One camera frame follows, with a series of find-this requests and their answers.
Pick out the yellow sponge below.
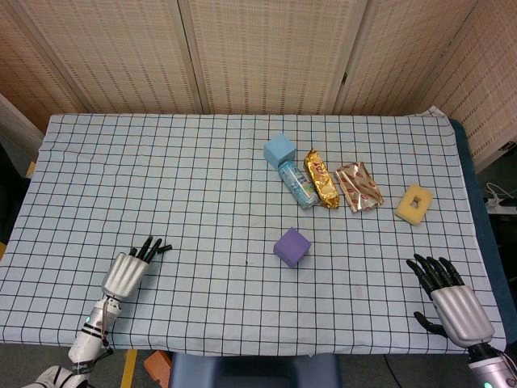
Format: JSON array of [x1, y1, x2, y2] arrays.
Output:
[[394, 183, 435, 224]]

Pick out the gold snack packet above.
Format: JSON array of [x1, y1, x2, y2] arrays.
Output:
[[303, 148, 340, 210]]

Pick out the white power strip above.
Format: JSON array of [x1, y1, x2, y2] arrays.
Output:
[[486, 197, 517, 214]]

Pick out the white cable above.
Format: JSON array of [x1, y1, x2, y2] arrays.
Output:
[[485, 181, 506, 202]]

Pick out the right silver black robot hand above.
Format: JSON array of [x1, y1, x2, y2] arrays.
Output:
[[406, 253, 496, 349]]

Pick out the white black checkered tablecloth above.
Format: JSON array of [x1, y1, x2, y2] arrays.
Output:
[[0, 105, 508, 359]]

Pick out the purple foam cube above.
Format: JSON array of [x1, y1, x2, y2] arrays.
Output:
[[273, 226, 313, 269]]

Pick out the silver foil packet red logos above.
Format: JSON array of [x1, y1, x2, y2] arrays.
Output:
[[334, 161, 384, 213]]

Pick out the blue table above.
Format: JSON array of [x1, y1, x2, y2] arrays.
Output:
[[449, 118, 512, 353]]

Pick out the orange box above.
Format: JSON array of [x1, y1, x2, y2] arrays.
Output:
[[143, 350, 173, 384]]

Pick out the light blue foam cube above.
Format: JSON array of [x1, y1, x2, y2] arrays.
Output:
[[263, 133, 298, 170]]

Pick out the light blue drink can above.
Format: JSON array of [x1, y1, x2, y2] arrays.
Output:
[[277, 160, 320, 210]]

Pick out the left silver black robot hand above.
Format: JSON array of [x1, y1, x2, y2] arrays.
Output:
[[100, 235, 174, 301]]

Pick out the beige woven folding screen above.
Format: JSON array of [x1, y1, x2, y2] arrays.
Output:
[[0, 0, 517, 173]]

